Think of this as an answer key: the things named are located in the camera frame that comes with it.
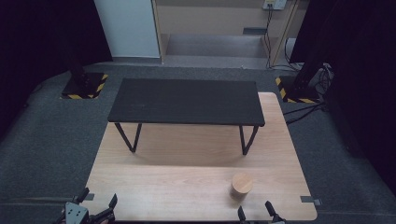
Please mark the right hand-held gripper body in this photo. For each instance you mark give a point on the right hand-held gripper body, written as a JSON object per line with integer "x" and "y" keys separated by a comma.
{"x": 278, "y": 221}

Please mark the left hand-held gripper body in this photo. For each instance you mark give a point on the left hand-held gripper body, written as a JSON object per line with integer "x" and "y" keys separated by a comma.
{"x": 74, "y": 212}

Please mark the round wooden canister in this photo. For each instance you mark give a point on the round wooden canister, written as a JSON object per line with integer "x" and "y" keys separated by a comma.
{"x": 241, "y": 186}

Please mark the grey tape strip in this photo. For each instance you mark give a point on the grey tape strip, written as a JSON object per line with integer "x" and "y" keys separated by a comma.
{"x": 89, "y": 196}
{"x": 310, "y": 200}

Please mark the black raised shelf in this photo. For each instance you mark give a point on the black raised shelf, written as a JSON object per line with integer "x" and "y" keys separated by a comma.
{"x": 186, "y": 101}

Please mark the dark curtain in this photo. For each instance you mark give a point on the dark curtain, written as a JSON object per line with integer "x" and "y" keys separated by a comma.
{"x": 358, "y": 77}
{"x": 40, "y": 46}

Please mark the white cabinet panel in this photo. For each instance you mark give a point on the white cabinet panel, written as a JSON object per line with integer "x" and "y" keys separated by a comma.
{"x": 126, "y": 28}

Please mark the light wooden shelf unit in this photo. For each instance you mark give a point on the light wooden shelf unit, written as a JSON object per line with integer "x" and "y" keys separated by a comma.
{"x": 218, "y": 31}

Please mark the black base plate, striped tape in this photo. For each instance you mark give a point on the black base plate, striped tape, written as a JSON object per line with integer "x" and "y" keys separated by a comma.
{"x": 90, "y": 88}
{"x": 295, "y": 93}

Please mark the black metal stand post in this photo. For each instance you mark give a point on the black metal stand post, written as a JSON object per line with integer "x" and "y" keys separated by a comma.
{"x": 306, "y": 74}
{"x": 76, "y": 67}

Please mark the white wall power socket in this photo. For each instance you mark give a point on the white wall power socket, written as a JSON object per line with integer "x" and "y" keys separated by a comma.
{"x": 274, "y": 3}

